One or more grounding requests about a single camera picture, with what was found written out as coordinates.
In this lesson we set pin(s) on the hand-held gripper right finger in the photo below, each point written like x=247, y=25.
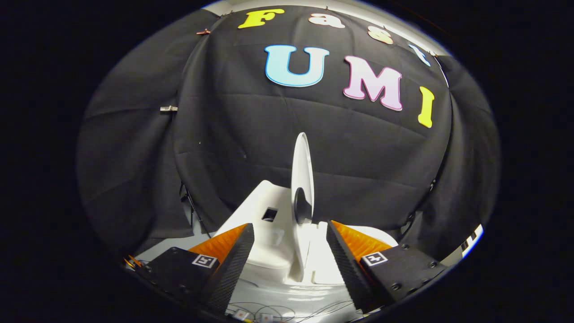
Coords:
x=347, y=269

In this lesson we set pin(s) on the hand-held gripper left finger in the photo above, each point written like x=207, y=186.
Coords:
x=231, y=269

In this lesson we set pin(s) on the white toilet lid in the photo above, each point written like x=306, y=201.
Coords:
x=302, y=170

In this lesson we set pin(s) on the white toilet with tank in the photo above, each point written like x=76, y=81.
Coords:
x=269, y=242

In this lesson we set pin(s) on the small white orange device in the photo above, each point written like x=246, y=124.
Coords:
x=241, y=314
x=266, y=318

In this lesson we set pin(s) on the black backdrop stand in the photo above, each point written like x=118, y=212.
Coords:
x=190, y=206

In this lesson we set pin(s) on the white furniture edge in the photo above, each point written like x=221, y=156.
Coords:
x=473, y=240

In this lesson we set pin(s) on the black backdrop cloth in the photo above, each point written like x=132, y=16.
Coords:
x=269, y=134

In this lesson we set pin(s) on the silver cloth clip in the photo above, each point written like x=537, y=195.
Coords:
x=168, y=108

